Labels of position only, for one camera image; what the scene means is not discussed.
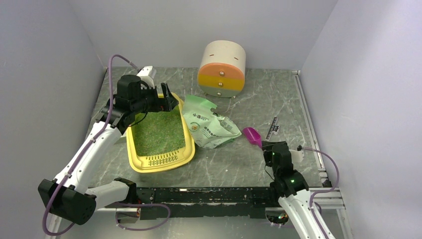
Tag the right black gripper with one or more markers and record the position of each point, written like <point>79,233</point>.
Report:
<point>266,147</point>

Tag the green cat litter bag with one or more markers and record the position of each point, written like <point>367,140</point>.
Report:
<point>208,129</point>

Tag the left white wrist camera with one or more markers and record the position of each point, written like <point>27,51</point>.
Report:
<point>147,74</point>

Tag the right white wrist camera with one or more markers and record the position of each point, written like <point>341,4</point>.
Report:
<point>297,155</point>

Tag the round cream drawer cabinet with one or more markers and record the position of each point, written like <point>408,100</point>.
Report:
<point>222,69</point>

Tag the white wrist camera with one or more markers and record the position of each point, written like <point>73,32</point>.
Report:
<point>297,155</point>
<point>147,74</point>

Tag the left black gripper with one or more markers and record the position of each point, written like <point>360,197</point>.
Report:
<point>158,101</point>

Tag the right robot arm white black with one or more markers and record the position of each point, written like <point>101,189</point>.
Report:
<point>303,213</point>

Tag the magenta plastic scoop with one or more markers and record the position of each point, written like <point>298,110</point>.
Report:
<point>253,136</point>

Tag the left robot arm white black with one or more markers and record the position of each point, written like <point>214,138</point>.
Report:
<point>68,195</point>

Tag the yellow litter box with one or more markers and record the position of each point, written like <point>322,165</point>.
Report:
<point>166,161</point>

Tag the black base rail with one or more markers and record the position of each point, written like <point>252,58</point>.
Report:
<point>250,202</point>

